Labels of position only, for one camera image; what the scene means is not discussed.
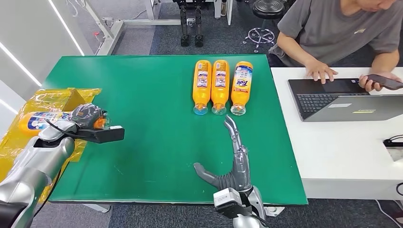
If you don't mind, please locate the black robot legs stand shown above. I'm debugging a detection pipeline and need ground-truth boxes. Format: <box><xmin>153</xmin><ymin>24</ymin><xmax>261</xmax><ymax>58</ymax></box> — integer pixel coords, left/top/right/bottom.
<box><xmin>174</xmin><ymin>0</ymin><xmax>209</xmax><ymax>48</ymax></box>

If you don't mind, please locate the white desk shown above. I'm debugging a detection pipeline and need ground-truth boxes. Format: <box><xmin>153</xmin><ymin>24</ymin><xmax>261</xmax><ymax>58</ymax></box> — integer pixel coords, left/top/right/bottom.
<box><xmin>270</xmin><ymin>66</ymin><xmax>403</xmax><ymax>200</ymax></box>

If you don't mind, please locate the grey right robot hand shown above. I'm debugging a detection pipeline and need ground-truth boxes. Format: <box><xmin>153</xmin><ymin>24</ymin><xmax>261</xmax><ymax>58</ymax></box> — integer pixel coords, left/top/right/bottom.
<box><xmin>193</xmin><ymin>114</ymin><xmax>252</xmax><ymax>192</ymax></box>

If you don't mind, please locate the orange detergent bottle blue cap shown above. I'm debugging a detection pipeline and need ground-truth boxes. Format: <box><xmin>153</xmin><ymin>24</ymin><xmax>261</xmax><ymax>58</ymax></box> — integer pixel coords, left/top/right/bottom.
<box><xmin>192</xmin><ymin>60</ymin><xmax>212</xmax><ymax>116</ymax></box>

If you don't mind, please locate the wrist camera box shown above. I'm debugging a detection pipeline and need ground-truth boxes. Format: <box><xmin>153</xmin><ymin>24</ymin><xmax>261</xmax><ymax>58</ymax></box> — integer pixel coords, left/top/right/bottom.
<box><xmin>77</xmin><ymin>125</ymin><xmax>125</xmax><ymax>144</ymax></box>
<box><xmin>213</xmin><ymin>188</ymin><xmax>252</xmax><ymax>219</ymax></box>

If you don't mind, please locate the orange detergent bottle clear cap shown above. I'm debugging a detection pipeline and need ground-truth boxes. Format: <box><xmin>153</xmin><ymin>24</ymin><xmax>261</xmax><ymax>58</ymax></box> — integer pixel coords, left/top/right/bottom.
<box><xmin>18</xmin><ymin>110</ymin><xmax>112</xmax><ymax>136</ymax></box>
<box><xmin>211</xmin><ymin>59</ymin><xmax>230</xmax><ymax>115</ymax></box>

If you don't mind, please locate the yellow film-wrapped box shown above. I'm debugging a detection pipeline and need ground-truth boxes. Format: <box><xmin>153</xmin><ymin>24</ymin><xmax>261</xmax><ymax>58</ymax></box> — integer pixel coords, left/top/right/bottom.
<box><xmin>0</xmin><ymin>88</ymin><xmax>102</xmax><ymax>204</ymax></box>

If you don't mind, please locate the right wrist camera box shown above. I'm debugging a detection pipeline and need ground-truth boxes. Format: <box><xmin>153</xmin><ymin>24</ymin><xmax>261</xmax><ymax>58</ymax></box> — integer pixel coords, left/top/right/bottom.
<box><xmin>213</xmin><ymin>188</ymin><xmax>252</xmax><ymax>219</ymax></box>

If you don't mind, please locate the person's left hand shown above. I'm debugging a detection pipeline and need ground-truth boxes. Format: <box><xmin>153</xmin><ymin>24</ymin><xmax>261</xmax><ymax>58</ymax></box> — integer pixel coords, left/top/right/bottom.
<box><xmin>359</xmin><ymin>71</ymin><xmax>403</xmax><ymax>93</ymax></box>

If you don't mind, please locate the black smartphone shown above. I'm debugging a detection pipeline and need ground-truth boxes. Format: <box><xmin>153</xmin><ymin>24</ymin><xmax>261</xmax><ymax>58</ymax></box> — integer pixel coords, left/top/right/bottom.
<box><xmin>365</xmin><ymin>74</ymin><xmax>403</xmax><ymax>91</ymax></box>

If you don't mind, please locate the black round stool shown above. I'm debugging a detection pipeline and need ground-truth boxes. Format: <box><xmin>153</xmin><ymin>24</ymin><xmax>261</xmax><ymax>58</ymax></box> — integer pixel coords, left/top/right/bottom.
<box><xmin>242</xmin><ymin>0</ymin><xmax>286</xmax><ymax>54</ymax></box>

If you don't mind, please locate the person's right hand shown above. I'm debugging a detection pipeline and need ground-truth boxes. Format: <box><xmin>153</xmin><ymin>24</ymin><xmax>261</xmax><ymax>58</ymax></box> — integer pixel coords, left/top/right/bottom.
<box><xmin>305</xmin><ymin>59</ymin><xmax>339</xmax><ymax>85</ymax></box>

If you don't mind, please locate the orange Tide bottle logo up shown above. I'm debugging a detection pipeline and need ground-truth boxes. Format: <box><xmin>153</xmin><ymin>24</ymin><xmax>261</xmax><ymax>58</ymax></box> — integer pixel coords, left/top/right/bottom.
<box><xmin>230</xmin><ymin>61</ymin><xmax>254</xmax><ymax>116</ymax></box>

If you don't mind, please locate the dark grey laptop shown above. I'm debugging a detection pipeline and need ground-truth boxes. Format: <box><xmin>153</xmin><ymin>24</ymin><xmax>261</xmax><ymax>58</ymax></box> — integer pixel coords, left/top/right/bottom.
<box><xmin>288</xmin><ymin>78</ymin><xmax>403</xmax><ymax>123</ymax></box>

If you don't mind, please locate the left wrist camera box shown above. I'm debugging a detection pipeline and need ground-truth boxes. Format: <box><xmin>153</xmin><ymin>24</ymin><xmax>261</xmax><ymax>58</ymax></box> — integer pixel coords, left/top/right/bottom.
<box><xmin>77</xmin><ymin>125</ymin><xmax>125</xmax><ymax>144</ymax></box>

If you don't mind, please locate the white furniture leg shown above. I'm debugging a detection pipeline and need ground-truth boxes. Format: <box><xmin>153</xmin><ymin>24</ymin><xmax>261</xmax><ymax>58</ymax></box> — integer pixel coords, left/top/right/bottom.
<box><xmin>214</xmin><ymin>0</ymin><xmax>233</xmax><ymax>26</ymax></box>

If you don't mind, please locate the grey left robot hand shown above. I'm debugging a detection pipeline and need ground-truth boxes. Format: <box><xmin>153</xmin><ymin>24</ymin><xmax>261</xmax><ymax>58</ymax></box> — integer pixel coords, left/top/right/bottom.
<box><xmin>67</xmin><ymin>103</ymin><xmax>109</xmax><ymax>130</ymax></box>

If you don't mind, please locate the white table foot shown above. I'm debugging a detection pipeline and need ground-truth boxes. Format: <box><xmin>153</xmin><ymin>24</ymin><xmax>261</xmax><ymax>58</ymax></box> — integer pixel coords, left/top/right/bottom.
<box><xmin>264</xmin><ymin>206</ymin><xmax>286</xmax><ymax>217</ymax></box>
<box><xmin>83</xmin><ymin>204</ymin><xmax>111</xmax><ymax>214</ymax></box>

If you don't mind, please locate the person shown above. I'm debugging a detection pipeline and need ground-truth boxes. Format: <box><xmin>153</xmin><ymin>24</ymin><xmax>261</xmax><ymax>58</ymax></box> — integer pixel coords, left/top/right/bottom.
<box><xmin>269</xmin><ymin>0</ymin><xmax>403</xmax><ymax>93</ymax></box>

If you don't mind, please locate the white metal frame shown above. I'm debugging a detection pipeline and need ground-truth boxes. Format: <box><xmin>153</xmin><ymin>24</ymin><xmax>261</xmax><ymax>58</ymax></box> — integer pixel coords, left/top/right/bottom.
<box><xmin>66</xmin><ymin>0</ymin><xmax>182</xmax><ymax>57</ymax></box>

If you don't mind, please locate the green table mat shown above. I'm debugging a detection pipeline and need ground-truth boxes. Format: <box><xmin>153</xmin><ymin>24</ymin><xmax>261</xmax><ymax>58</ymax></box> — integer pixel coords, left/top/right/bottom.
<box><xmin>41</xmin><ymin>55</ymin><xmax>308</xmax><ymax>206</ymax></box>

